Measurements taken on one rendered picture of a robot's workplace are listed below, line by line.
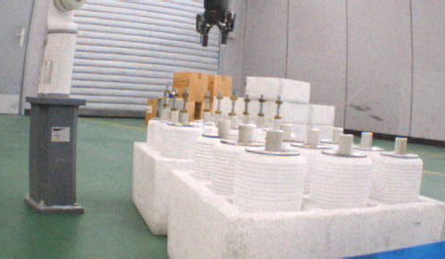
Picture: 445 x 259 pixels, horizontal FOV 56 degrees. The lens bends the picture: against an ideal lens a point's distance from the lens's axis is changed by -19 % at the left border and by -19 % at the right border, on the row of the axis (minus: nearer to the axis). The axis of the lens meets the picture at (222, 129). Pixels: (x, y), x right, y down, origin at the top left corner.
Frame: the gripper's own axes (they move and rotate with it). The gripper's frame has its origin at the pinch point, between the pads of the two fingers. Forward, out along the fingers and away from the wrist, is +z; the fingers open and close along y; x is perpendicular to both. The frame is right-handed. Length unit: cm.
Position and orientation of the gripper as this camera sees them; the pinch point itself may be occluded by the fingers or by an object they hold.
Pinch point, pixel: (213, 42)
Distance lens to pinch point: 146.3
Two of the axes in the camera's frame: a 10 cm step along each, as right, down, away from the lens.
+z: -0.7, 10.0, 0.6
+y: -7.5, -0.9, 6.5
